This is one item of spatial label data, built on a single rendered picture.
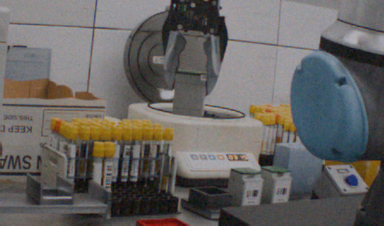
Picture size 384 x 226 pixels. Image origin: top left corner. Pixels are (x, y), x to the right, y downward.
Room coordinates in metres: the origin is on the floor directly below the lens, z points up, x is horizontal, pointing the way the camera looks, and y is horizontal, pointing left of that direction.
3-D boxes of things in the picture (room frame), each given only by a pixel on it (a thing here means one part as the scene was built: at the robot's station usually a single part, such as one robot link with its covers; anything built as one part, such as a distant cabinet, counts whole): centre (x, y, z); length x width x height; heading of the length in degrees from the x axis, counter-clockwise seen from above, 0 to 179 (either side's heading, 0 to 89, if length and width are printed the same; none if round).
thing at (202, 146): (1.51, -0.12, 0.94); 0.30 x 0.24 x 0.12; 19
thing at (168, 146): (1.20, -0.05, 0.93); 0.01 x 0.01 x 0.10; 29
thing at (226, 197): (1.19, -0.13, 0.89); 0.09 x 0.05 x 0.04; 31
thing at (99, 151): (1.16, 0.01, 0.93); 0.17 x 0.09 x 0.11; 119
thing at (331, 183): (1.24, -0.36, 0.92); 0.13 x 0.07 x 0.08; 28
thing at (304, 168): (1.33, -0.30, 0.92); 0.10 x 0.07 x 0.10; 125
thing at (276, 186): (1.25, -0.25, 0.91); 0.05 x 0.04 x 0.07; 28
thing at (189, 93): (1.18, -0.08, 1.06); 0.05 x 0.04 x 0.06; 82
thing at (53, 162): (1.27, 0.04, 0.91); 0.20 x 0.10 x 0.07; 118
